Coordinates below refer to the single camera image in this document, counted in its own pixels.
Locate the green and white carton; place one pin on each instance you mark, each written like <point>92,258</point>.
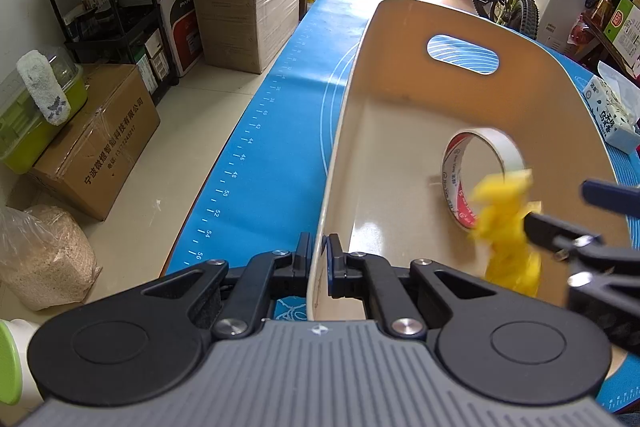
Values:
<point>625,32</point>

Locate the yellow object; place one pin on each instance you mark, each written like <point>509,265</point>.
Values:
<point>505,232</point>

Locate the blue silicone baking mat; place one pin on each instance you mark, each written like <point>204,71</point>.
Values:
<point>280,117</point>

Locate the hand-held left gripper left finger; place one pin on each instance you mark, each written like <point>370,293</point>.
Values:
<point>304,252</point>

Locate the film-wrapped cardboard box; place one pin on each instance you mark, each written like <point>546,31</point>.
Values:
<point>250,27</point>

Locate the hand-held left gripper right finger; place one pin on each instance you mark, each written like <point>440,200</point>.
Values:
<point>332,259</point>

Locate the amber oil bottle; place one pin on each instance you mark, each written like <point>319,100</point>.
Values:
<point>602,12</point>

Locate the white bottle with green lid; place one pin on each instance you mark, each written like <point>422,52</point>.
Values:
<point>20,357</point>

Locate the white fuzzy cloth roll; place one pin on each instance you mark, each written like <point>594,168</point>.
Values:
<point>47,92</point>

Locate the white adhesive tape roll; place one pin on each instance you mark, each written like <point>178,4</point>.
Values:
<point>506,148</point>

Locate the black and red carton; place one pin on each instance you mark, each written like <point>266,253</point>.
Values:
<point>182,27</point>

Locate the green plastic container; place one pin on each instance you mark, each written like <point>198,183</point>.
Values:
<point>30,137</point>

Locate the patterned tissue pack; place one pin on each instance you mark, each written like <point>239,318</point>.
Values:
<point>607,112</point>

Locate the dark wooden side table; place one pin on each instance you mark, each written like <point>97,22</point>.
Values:
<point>595,38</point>

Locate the taped brown cardboard box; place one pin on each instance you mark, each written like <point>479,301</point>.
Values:
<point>100,152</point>

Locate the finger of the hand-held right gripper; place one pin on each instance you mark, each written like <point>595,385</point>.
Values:
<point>607,196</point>
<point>550,227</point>

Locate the black shelf cart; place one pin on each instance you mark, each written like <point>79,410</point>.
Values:
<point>117,37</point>

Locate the beige plastic storage bin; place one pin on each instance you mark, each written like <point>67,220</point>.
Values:
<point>400,132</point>

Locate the clear bag of sawdust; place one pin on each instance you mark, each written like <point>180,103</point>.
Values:
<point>45,257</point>

